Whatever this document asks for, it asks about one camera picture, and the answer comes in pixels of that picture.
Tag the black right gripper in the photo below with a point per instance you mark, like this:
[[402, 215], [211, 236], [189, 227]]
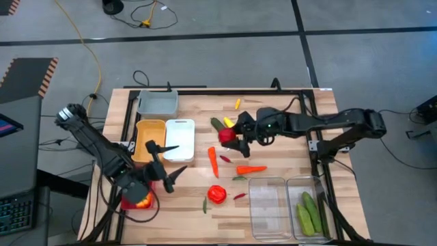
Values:
[[269, 124]]

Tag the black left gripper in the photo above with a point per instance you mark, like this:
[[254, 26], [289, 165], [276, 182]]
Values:
[[153, 172]]

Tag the red tomato with green calyx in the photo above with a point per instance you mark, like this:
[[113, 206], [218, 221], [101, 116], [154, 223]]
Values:
[[227, 135]]

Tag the dark green cucumber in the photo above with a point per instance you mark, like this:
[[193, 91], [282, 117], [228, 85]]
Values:
[[216, 123]]

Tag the red chili pepper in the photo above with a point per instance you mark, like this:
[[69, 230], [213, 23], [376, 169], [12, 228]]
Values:
[[240, 196], [225, 159]]

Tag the stubby orange carrot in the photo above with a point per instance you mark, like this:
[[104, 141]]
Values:
[[249, 169]]

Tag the orange bell pepper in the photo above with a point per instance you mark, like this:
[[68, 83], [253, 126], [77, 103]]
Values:
[[145, 202]]

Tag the slender orange carrot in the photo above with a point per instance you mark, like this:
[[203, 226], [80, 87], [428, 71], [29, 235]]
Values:
[[213, 160]]

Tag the dark green chili pepper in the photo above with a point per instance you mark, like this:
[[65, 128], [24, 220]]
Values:
[[205, 205]]

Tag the red bell pepper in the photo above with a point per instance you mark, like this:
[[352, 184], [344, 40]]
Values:
[[216, 194]]

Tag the medium green cucumber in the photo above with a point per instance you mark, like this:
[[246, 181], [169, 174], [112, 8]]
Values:
[[312, 212]]

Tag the light green cucumber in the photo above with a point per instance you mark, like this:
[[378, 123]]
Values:
[[305, 222]]

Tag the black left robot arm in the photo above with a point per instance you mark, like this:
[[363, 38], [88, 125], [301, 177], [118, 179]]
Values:
[[88, 134]]

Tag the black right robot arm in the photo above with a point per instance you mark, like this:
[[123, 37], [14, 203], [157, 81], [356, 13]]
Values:
[[324, 121]]

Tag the small yellow pepper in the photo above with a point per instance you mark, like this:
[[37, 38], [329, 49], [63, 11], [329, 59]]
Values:
[[237, 104]]

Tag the yellow-orange plastic bin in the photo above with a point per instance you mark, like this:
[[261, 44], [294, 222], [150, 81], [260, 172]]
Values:
[[147, 136]]

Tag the white plastic bin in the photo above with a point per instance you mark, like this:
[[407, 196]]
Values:
[[179, 136]]

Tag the red plastic bin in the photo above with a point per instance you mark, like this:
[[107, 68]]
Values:
[[128, 206]]

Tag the grey plastic bin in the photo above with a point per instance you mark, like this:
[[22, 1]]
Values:
[[157, 104]]

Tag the clear plastic bin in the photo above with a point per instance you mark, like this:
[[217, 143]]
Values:
[[294, 186], [269, 208]]

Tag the black flat floor bar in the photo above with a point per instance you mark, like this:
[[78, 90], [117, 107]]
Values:
[[164, 86]]

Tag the grey desk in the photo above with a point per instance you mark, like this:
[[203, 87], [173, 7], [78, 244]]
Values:
[[20, 164]]

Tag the backlit keyboard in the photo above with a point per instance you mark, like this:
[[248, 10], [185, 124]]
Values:
[[15, 215]]

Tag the laptop screen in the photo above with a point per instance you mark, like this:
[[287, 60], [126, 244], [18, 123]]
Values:
[[8, 126]]

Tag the black mat with striped edge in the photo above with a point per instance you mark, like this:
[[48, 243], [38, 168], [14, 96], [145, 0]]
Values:
[[5, 5], [20, 78]]

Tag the black round stand base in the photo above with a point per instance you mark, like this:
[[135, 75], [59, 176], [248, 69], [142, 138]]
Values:
[[112, 6]]

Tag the black equipment box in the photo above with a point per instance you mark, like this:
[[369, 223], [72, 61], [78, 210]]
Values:
[[428, 109]]

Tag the black frame bracket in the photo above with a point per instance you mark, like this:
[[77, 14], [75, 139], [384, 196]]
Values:
[[276, 85], [168, 87]]

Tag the black table frame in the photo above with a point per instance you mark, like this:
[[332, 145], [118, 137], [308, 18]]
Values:
[[205, 92]]

